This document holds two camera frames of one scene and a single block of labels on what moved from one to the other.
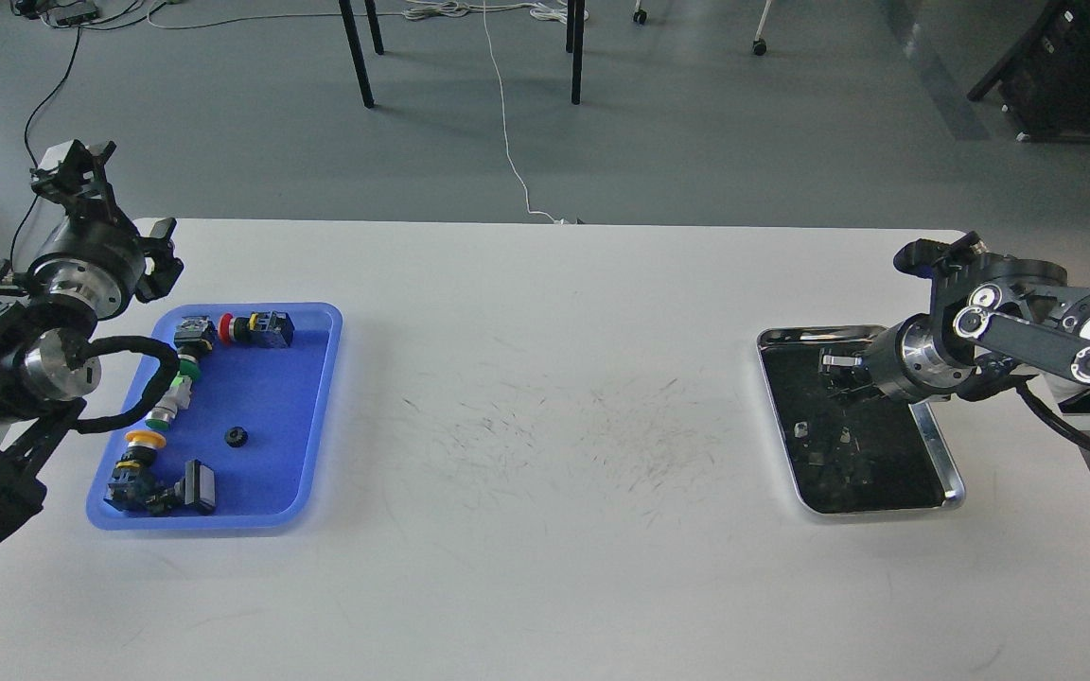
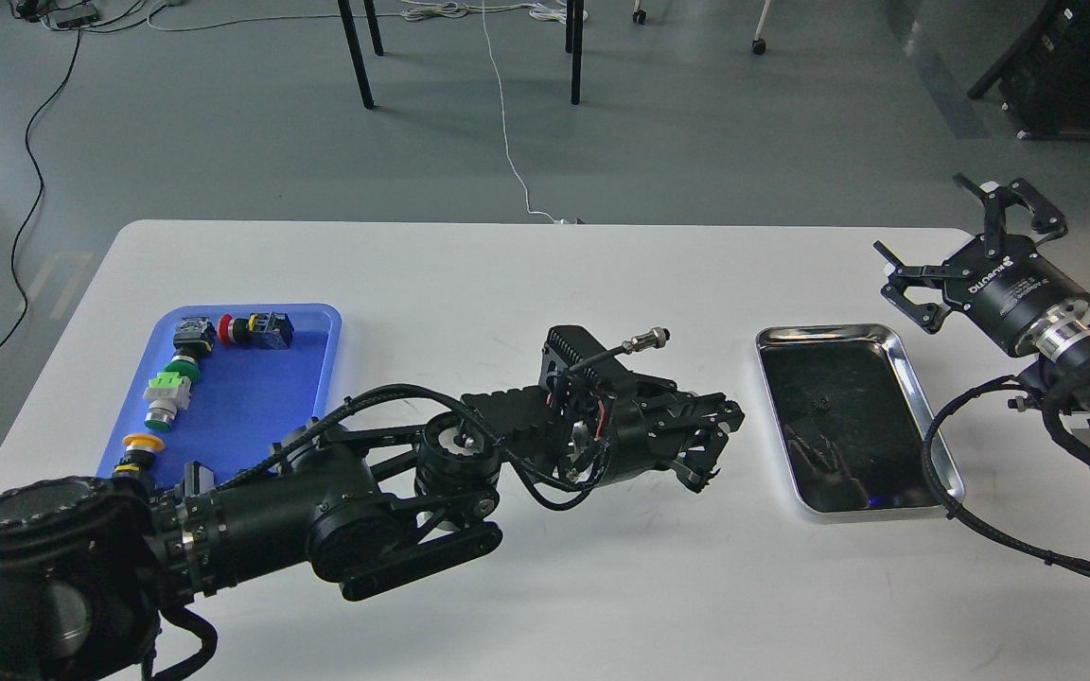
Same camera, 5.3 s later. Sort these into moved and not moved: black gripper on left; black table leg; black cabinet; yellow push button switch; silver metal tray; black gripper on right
Moved: black gripper on left; black gripper on right
Not moved: yellow push button switch; silver metal tray; black table leg; black cabinet
